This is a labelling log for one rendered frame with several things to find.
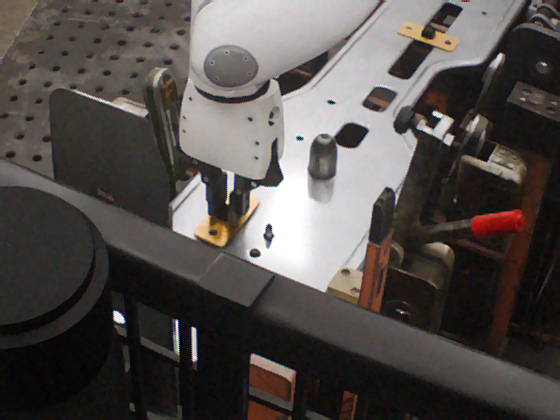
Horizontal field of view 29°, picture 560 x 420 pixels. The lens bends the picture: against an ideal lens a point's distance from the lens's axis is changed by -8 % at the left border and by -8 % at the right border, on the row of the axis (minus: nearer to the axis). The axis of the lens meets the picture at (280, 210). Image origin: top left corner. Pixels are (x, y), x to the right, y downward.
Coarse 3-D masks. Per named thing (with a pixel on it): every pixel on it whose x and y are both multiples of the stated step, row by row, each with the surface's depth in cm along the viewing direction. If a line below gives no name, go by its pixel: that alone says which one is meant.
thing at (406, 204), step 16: (400, 112) 106; (400, 128) 105; (416, 128) 106; (432, 128) 107; (448, 128) 105; (416, 144) 105; (432, 144) 104; (448, 144) 105; (416, 160) 106; (432, 160) 105; (416, 176) 107; (432, 176) 109; (400, 192) 110; (416, 192) 109; (400, 208) 111; (416, 208) 110; (400, 224) 112; (416, 224) 115; (400, 240) 113
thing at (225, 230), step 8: (256, 200) 127; (224, 208) 125; (208, 216) 125; (216, 216) 125; (224, 216) 124; (248, 216) 126; (200, 224) 124; (208, 224) 124; (216, 224) 124; (224, 224) 124; (232, 224) 124; (240, 224) 124; (200, 232) 123; (208, 232) 124; (224, 232) 123; (232, 232) 123; (208, 240) 122; (216, 240) 122; (224, 240) 122
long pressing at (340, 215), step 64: (448, 0) 165; (512, 0) 167; (384, 64) 150; (448, 64) 150; (320, 128) 138; (384, 128) 139; (192, 192) 129; (256, 192) 129; (320, 192) 130; (320, 256) 122
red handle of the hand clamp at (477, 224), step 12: (480, 216) 109; (492, 216) 108; (504, 216) 107; (516, 216) 106; (420, 228) 114; (432, 228) 112; (444, 228) 111; (456, 228) 110; (468, 228) 109; (480, 228) 108; (492, 228) 107; (504, 228) 107; (516, 228) 106; (408, 240) 114; (420, 240) 113; (432, 240) 112; (444, 240) 112
